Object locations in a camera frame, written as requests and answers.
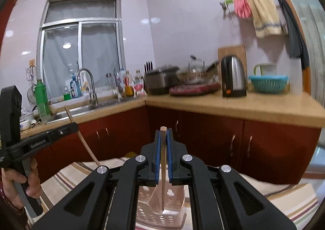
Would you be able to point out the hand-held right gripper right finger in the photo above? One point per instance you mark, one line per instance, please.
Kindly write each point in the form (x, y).
(169, 156)

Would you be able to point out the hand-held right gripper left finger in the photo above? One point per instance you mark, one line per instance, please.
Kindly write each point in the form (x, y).
(159, 156)

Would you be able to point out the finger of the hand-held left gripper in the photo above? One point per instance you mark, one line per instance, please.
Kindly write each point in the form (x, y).
(66, 129)

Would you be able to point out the wooden chopstick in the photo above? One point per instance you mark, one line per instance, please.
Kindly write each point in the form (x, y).
(162, 194)
(86, 143)

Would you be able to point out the beige plastic utensil basket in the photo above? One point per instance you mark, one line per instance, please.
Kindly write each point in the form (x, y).
(152, 209)

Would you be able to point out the person's left hand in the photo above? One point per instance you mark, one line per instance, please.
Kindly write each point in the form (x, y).
(10, 186)

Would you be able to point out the white ceramic bowl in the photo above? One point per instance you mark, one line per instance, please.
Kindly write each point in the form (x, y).
(26, 122)

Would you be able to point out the steel kitchen sink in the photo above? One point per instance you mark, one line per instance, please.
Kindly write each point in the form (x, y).
(76, 111)

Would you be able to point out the hanging metal strainer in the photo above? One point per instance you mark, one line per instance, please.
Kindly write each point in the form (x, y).
(31, 95)

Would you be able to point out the small green soap bottle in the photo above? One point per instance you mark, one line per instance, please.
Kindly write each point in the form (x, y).
(67, 95)

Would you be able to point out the green plastic bottle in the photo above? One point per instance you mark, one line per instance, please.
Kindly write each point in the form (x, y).
(42, 103)

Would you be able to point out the blue detergent bottle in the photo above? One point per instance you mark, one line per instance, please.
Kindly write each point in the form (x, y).
(75, 87)

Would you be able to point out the white spray bottle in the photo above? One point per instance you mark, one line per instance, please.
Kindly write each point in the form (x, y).
(85, 85)

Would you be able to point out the steel kitchen faucet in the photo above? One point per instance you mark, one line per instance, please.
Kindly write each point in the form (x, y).
(92, 85)

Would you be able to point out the clear glass jar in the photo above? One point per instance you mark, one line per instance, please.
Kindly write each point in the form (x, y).
(109, 82)

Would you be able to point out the red and white packet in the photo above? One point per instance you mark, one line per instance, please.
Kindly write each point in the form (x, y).
(139, 90)

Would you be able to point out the red induction cooker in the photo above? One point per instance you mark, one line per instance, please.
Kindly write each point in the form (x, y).
(193, 90)

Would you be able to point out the amber oil bottle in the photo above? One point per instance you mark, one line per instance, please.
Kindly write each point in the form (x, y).
(129, 87)

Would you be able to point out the grey rice cooker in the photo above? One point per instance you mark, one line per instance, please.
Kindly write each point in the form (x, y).
(160, 80)

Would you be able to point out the steel wok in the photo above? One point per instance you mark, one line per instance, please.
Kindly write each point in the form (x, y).
(193, 78)

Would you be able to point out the black knife block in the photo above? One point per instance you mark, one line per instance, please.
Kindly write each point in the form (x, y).
(148, 66)

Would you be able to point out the glass pot lid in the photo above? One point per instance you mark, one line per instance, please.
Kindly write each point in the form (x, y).
(195, 67)

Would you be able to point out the steel electric kettle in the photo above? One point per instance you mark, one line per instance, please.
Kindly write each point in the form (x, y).
(233, 75)

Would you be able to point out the red kitchen cabinet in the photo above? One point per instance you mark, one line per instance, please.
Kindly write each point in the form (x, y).
(274, 146)

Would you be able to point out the striped tablecloth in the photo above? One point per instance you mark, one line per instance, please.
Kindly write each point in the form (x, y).
(279, 199)

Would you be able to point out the teal plastic colander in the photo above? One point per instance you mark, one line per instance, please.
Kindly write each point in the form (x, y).
(266, 83)

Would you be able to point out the wooden cutting board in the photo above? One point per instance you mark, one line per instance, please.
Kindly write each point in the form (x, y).
(238, 50)

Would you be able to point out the white plastic container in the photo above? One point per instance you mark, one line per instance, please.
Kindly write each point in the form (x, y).
(297, 75)

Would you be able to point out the metal towel rack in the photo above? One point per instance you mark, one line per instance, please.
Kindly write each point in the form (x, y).
(226, 6)

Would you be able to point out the pink rubber gloves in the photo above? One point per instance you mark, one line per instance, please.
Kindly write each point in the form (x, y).
(241, 7)

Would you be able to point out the yellow towel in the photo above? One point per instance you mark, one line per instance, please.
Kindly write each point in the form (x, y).
(264, 16)

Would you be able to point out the dark grey cloth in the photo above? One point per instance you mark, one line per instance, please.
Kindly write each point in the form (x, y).
(292, 36)

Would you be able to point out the aluminium frame window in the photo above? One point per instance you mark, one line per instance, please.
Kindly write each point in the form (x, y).
(61, 62)

